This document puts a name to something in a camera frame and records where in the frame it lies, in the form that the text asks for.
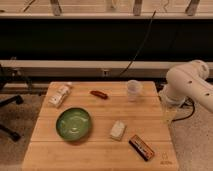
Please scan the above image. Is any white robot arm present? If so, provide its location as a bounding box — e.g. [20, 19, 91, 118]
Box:
[159, 60, 213, 113]

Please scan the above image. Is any green ceramic bowl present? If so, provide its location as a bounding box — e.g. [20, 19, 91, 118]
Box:
[56, 107, 92, 141]

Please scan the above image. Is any white rectangular box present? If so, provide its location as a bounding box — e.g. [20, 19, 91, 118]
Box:
[110, 121, 126, 141]

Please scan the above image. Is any white wrapped snack package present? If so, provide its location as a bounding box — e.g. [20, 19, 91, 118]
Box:
[49, 82, 72, 108]

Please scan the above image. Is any brown candy bar package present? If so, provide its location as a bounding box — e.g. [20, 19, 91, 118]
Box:
[129, 135, 155, 161]

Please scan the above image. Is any black office chair base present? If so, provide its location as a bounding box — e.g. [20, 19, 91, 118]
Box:
[0, 64, 25, 142]

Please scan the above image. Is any black floor cable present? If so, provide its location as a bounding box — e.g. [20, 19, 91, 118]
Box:
[171, 98, 196, 123]

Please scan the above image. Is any black hanging cable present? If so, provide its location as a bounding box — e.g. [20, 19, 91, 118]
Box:
[118, 9, 157, 77]

